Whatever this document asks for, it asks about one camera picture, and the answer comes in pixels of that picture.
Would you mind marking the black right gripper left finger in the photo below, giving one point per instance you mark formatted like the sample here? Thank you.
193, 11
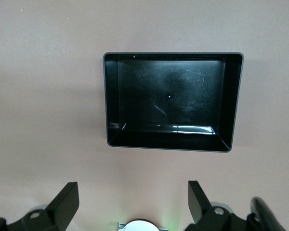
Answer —
60, 207

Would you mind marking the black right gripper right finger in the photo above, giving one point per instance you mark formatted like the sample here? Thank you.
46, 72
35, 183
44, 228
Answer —
200, 207

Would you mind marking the black rectangular plastic box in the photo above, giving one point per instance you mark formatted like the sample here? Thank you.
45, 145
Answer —
168, 96

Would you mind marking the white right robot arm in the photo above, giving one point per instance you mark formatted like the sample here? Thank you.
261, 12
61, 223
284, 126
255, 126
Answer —
139, 226

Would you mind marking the brown table cover mat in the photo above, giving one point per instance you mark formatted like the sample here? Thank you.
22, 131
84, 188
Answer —
38, 96

